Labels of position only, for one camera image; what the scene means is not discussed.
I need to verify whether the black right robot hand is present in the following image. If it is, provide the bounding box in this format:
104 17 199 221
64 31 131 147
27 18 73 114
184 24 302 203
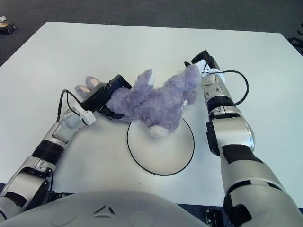
184 49 221 73

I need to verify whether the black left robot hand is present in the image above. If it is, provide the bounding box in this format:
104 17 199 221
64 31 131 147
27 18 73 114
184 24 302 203
81 74 133 120

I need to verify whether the purple plush bear doll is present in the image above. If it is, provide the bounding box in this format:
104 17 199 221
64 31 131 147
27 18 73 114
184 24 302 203
74 65 202 139

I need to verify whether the white plate with black rim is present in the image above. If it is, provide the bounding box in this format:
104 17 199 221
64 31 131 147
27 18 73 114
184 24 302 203
126 118 195 176

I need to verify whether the white right wrist connector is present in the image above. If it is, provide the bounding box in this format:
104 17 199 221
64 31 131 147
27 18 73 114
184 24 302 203
196 60 225 78

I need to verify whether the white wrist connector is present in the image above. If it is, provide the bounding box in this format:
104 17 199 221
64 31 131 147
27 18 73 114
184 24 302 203
72 105 97 125
196 60 225 78

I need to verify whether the white left wrist connector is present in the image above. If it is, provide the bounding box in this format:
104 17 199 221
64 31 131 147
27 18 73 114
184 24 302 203
72 105 97 125

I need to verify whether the black office chair base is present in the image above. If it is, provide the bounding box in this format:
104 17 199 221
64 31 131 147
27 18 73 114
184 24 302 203
287 28 303 54

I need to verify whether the black and yellow box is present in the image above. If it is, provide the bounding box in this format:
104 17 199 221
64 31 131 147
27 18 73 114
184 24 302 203
0 21 17 35

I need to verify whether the grey robot torso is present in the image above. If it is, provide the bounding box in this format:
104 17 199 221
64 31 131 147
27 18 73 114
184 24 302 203
0 189 206 227

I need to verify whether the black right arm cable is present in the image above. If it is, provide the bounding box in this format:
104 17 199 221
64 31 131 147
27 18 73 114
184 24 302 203
219 70 250 106

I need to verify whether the metal bracket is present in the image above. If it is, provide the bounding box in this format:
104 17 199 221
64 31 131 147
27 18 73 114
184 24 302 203
205 208 223 227

